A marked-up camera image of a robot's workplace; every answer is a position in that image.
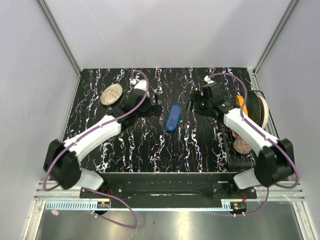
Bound blue glasses case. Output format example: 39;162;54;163
166;104;182;132

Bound red frame sunglasses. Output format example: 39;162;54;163
168;114;179;129

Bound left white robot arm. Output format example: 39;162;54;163
43;80;162;198

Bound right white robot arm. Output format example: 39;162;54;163
188;82;296;199

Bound speckled oval stone coaster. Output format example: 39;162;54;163
100;83;123;106

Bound yellow plate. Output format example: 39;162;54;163
235;95;249;116

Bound dark green plate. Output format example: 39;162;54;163
246;91;262;126

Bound pink patterned mug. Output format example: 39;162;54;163
232;131;252;155

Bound cream white plate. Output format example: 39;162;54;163
258;95;269;129

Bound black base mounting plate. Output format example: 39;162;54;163
80;181;257;204

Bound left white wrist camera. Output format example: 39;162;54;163
129;78;148;92

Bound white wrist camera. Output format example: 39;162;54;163
129;78;148;92
203;75;215;85

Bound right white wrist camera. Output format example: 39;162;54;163
203;75;215;85

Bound black wire dish rack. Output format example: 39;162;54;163
219;90;279;169

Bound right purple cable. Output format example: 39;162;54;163
207;72;300;216

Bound white cable duct strip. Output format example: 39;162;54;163
45;197;247;212

